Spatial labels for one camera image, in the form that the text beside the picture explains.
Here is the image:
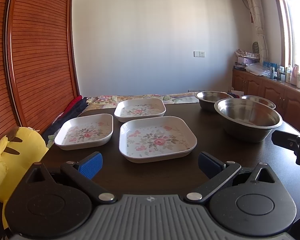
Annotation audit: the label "wooden side cabinet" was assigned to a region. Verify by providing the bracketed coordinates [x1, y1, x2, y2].
[232, 69, 300, 131]

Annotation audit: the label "floral square plate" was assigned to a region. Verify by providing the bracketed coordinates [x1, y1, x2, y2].
[54, 113, 114, 151]
[114, 98, 166, 123]
[119, 116, 197, 163]

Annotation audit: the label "floral bed blanket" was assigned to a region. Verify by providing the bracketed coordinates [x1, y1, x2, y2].
[83, 92, 199, 112]

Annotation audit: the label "patterned window curtain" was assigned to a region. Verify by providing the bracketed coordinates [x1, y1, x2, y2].
[247, 0, 268, 63]

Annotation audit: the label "red and navy clothes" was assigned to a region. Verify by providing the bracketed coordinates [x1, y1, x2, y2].
[42, 95, 88, 145]

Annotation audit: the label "white wall switch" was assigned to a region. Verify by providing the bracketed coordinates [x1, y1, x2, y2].
[193, 51, 205, 57]

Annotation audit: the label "large steel bowl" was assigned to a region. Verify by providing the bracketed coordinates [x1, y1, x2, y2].
[214, 98, 283, 143]

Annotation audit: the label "clutter on cabinet top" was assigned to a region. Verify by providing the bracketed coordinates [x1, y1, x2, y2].
[234, 42, 300, 89]

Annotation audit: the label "wooden louvered wardrobe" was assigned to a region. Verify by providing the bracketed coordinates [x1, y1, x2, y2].
[0, 0, 79, 139]

